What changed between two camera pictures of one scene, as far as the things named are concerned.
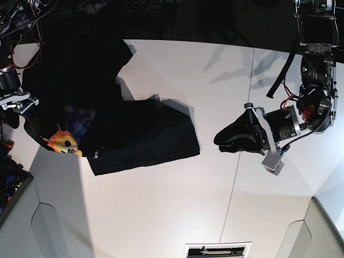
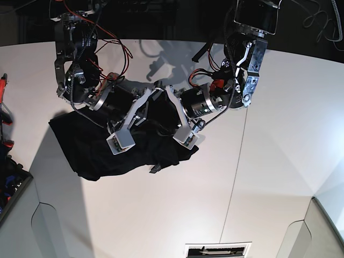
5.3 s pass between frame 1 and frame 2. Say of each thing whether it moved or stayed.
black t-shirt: moved
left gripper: moved
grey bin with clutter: stayed
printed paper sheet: stayed
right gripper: moved
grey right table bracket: stayed
